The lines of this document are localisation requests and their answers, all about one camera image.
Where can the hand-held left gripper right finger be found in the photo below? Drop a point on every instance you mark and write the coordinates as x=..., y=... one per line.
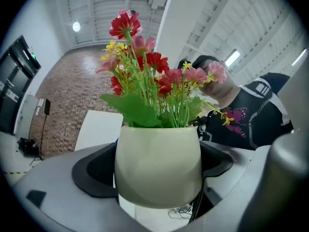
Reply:
x=227, y=173

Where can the red pink flower pot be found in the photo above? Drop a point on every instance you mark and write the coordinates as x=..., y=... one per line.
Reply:
x=157, y=165

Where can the black speaker stand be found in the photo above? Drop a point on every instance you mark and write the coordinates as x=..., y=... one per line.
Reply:
x=47, y=106

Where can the white board panel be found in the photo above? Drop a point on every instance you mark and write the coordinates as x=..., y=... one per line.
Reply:
x=101, y=129

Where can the black double door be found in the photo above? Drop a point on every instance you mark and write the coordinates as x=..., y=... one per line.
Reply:
x=14, y=81

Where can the round ceiling light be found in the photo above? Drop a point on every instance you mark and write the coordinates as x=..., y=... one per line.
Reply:
x=76, y=26

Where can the person's head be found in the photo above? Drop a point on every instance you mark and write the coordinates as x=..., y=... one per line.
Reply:
x=222, y=93

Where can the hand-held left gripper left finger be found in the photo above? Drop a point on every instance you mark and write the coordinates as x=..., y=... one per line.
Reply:
x=60, y=190

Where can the black bag pile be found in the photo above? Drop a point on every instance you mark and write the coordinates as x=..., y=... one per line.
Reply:
x=27, y=146

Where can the person's torso in black clothing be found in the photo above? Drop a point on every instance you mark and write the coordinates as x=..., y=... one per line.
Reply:
x=263, y=129

